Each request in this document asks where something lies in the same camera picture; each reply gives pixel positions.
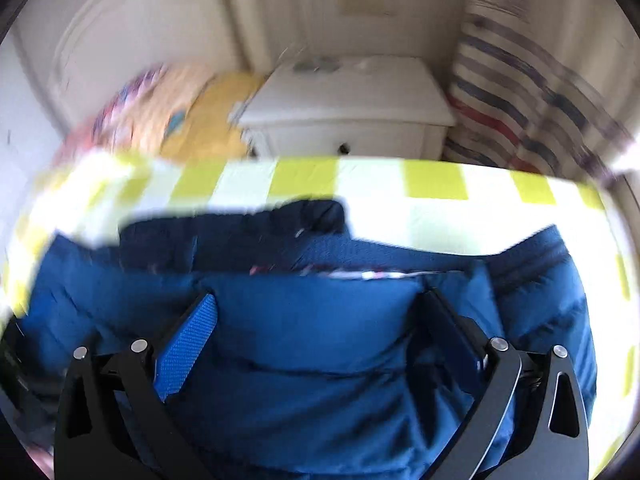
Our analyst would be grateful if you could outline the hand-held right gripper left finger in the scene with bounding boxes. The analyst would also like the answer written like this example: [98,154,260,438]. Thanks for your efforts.
[52,292,218,480]

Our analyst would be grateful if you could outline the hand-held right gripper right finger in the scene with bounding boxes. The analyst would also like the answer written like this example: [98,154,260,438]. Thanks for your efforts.
[422,287,590,480]

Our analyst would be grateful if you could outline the blue puffer jacket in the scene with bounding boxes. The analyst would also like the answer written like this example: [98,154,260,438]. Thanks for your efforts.
[20,199,598,480]

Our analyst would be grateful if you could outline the yellow-green checked bedsheet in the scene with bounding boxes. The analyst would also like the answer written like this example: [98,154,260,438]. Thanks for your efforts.
[0,152,636,466]

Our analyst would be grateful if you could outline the yellow pillow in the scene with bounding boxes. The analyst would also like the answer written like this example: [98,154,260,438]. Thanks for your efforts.
[160,71,268,163]

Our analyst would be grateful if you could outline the floral print pillow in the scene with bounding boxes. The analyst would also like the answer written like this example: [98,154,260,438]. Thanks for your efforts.
[65,62,166,153]

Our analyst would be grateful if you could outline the white nightstand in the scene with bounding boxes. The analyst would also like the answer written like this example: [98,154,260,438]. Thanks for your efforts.
[237,55,458,161]

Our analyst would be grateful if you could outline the striped boat print curtain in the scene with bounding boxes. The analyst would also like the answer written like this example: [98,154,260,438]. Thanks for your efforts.
[442,0,640,181]

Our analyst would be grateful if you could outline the white wooden headboard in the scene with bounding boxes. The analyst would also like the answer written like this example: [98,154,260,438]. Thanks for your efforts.
[47,0,266,126]

